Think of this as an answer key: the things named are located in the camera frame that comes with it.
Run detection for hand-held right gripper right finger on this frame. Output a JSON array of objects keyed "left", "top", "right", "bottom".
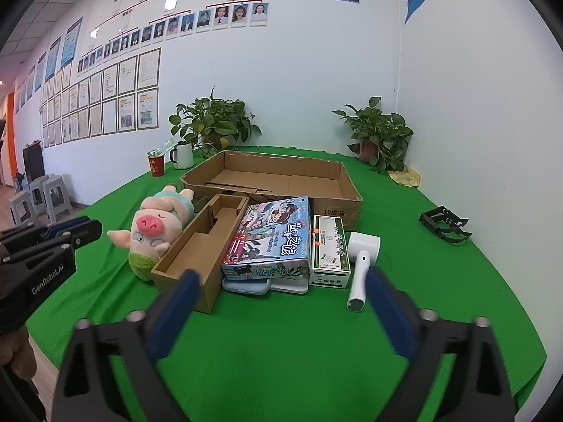
[{"left": 364, "top": 267, "right": 515, "bottom": 422}]

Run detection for light blue phone case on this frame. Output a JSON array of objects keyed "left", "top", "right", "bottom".
[{"left": 221, "top": 277, "right": 271, "bottom": 295}]

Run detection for blue notice poster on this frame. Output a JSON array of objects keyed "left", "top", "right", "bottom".
[
  {"left": 61, "top": 17, "right": 83, "bottom": 68},
  {"left": 45, "top": 36, "right": 61, "bottom": 81}
]

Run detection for colourful cartoon game box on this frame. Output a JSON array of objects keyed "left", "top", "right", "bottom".
[{"left": 221, "top": 196, "right": 311, "bottom": 283}]

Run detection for large cardboard box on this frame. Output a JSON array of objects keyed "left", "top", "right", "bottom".
[{"left": 179, "top": 149, "right": 364, "bottom": 232}]

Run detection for grey plastic stool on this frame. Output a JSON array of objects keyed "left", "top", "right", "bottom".
[
  {"left": 42, "top": 176, "right": 71, "bottom": 223},
  {"left": 9, "top": 191, "right": 36, "bottom": 225},
  {"left": 29, "top": 176, "right": 49, "bottom": 216}
]

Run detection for white and green medicine box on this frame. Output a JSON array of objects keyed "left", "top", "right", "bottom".
[{"left": 309, "top": 214, "right": 352, "bottom": 289}]

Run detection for wall of framed certificates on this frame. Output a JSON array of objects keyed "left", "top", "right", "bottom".
[{"left": 42, "top": 47, "right": 161, "bottom": 148}]

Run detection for green tablecloth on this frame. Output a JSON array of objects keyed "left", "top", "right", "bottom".
[{"left": 26, "top": 145, "right": 548, "bottom": 422}]

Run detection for yellow cloth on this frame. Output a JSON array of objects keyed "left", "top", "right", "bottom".
[{"left": 388, "top": 165, "right": 422, "bottom": 187}]

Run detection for black plastic holder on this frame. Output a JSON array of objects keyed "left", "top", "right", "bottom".
[{"left": 418, "top": 206, "right": 473, "bottom": 245}]

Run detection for potted green plant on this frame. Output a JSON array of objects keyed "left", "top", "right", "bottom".
[
  {"left": 169, "top": 85, "right": 262, "bottom": 159},
  {"left": 332, "top": 97, "right": 414, "bottom": 173}
]

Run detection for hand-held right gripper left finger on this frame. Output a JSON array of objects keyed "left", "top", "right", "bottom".
[{"left": 52, "top": 269, "right": 203, "bottom": 422}]

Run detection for white mug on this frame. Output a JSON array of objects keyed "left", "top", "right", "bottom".
[{"left": 169, "top": 141, "right": 195, "bottom": 170}]

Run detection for white handheld fan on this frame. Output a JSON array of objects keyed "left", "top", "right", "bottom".
[{"left": 347, "top": 231, "right": 381, "bottom": 312}]

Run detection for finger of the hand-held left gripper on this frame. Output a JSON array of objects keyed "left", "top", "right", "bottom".
[
  {"left": 9, "top": 220, "right": 105, "bottom": 258},
  {"left": 0, "top": 216, "right": 89, "bottom": 251}
]

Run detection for pink pig plush toy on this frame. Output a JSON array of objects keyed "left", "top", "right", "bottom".
[{"left": 107, "top": 185, "right": 195, "bottom": 281}]

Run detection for green packets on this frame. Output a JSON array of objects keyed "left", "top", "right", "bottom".
[{"left": 150, "top": 139, "right": 177, "bottom": 158}]

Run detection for black cabinet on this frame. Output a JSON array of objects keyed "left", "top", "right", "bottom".
[{"left": 23, "top": 144, "right": 46, "bottom": 181}]

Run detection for row of portrait photos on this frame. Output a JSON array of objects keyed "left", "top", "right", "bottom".
[{"left": 77, "top": 2, "right": 269, "bottom": 73}]

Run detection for narrow cardboard box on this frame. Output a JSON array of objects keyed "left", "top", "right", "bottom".
[{"left": 151, "top": 193, "right": 251, "bottom": 314}]

